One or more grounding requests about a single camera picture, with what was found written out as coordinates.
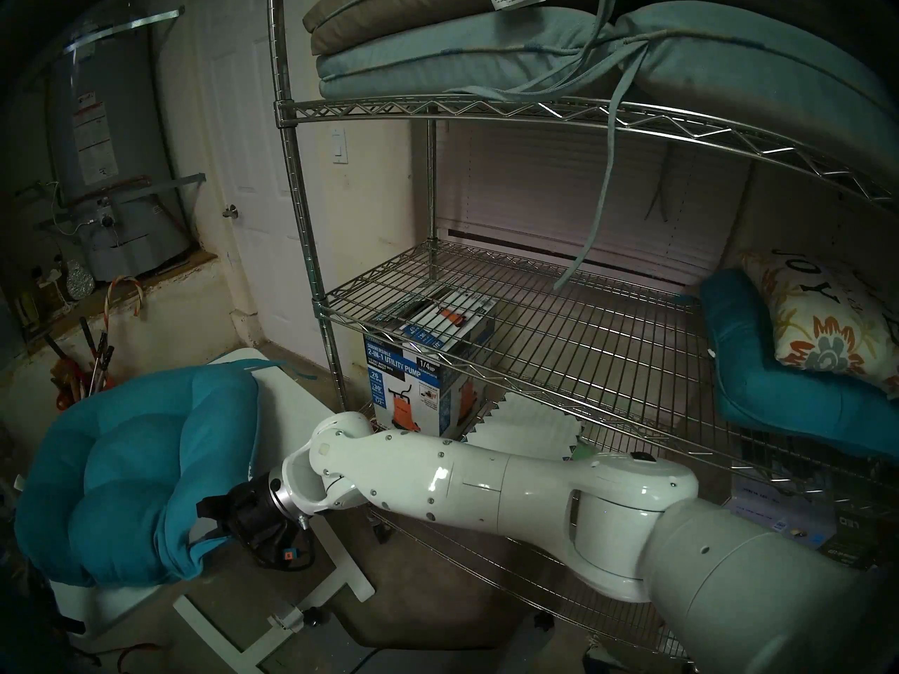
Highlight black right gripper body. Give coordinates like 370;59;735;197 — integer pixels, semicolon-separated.
195;480;315;572

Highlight teal tufted seat cushion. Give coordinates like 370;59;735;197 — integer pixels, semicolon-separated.
14;360;318;588
699;267;899;463

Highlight light blue chair cushion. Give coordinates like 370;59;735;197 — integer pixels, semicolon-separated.
553;0;899;291
315;7;626;103

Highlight taupe chair cushion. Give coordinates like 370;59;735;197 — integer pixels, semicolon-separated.
302;0;612;57

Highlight white rolling overbed table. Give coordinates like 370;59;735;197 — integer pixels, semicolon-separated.
51;348;376;674

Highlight utility pump cardboard box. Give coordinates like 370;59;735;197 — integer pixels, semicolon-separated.
363;286;496;440

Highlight striped candy cane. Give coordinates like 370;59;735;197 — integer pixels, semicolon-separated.
104;276;145;322

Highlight white zigzag edged paper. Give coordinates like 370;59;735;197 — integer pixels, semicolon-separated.
465;392;584;461

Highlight white panel door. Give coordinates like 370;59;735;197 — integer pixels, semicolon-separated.
200;0;331;368

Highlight grey water heater tank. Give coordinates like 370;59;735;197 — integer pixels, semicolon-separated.
49;20;194;282

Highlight white window blinds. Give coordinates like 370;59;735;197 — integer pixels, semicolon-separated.
435;121;749;287

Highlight floor lamp cardboard box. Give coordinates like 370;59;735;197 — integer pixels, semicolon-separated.
723;475;886;569

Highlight floral print throw pillow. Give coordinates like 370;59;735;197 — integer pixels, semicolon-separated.
739;248;899;399

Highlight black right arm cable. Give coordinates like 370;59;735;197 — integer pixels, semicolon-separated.
251;529;318;574

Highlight red floor cable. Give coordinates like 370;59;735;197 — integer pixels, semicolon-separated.
112;643;155;673

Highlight metal heater strap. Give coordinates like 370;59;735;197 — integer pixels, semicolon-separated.
39;174;206;225
63;7;185;52

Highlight chrome wire shelving rack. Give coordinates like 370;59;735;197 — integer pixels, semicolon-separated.
265;0;899;659

